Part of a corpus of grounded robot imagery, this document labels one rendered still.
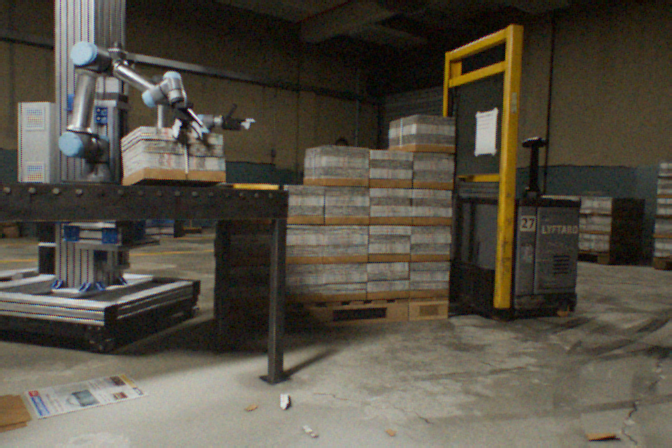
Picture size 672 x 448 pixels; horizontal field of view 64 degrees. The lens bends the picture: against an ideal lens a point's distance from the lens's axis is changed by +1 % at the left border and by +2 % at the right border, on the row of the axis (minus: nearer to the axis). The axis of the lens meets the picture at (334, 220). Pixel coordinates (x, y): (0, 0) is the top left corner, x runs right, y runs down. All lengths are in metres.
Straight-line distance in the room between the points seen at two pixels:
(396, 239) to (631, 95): 6.47
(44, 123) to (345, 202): 1.69
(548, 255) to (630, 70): 5.90
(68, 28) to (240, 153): 7.39
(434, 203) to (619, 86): 6.28
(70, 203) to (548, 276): 2.93
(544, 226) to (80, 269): 2.82
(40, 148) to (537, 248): 3.03
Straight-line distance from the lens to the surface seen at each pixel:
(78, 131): 2.80
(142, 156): 2.43
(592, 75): 9.63
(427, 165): 3.41
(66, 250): 3.28
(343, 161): 3.17
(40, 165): 3.31
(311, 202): 3.11
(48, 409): 2.24
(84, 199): 1.92
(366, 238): 3.23
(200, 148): 2.51
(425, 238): 3.42
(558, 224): 3.84
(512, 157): 3.54
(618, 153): 9.26
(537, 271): 3.78
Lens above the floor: 0.80
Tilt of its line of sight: 3 degrees down
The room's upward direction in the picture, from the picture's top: 2 degrees clockwise
